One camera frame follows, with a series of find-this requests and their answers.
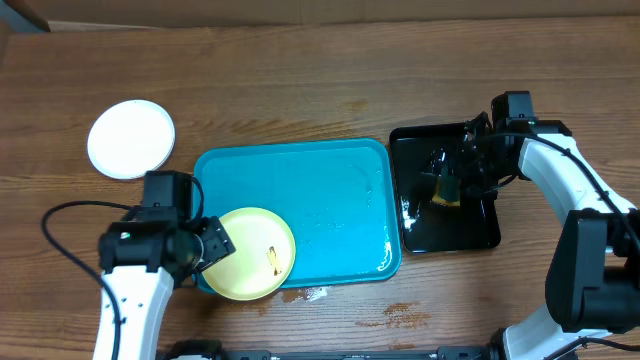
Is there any yellow plate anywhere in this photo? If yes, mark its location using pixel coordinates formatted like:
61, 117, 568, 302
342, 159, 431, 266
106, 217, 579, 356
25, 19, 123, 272
202, 207, 296, 301

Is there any yellow green sponge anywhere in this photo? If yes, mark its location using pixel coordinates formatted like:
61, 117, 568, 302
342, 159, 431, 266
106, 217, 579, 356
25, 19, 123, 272
432, 167, 460, 207

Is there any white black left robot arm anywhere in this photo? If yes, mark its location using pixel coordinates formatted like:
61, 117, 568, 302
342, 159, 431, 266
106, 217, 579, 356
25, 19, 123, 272
93, 217, 236, 359

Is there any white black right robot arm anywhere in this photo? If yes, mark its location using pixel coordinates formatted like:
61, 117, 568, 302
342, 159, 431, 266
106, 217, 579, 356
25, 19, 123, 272
442, 113, 639, 359

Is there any black plastic tray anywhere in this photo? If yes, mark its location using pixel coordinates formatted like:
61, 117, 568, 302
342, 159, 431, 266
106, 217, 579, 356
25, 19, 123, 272
389, 123, 501, 254

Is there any teal plastic tray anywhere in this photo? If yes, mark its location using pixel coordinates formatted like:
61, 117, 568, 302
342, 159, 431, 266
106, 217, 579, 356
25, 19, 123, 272
194, 138, 402, 288

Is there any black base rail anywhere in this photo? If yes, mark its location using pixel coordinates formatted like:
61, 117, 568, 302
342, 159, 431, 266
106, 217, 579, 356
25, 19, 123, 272
154, 340, 505, 360

